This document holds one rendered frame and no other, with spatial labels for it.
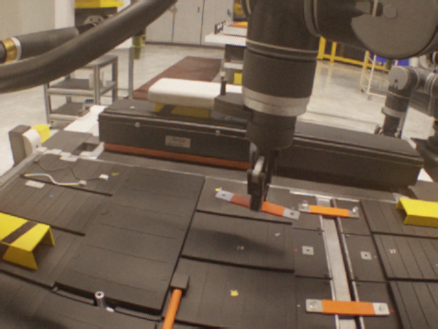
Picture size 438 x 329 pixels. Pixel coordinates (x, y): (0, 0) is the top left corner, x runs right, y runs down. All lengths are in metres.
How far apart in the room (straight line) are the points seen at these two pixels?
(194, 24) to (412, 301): 9.18
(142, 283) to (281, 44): 0.41
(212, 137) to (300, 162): 0.24
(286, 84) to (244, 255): 0.32
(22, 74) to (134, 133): 0.63
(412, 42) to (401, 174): 0.64
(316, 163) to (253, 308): 0.48
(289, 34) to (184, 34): 9.15
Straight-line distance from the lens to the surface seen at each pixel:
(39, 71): 0.32
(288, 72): 0.45
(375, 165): 0.94
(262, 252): 0.63
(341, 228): 0.76
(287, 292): 0.57
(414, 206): 0.87
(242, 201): 0.60
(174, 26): 9.61
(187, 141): 0.89
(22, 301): 0.57
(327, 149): 0.88
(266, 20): 0.45
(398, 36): 0.38
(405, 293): 0.66
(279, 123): 0.49
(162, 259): 0.58
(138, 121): 0.91
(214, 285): 0.56
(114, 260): 0.59
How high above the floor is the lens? 1.42
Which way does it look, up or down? 28 degrees down
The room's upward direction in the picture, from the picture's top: 6 degrees clockwise
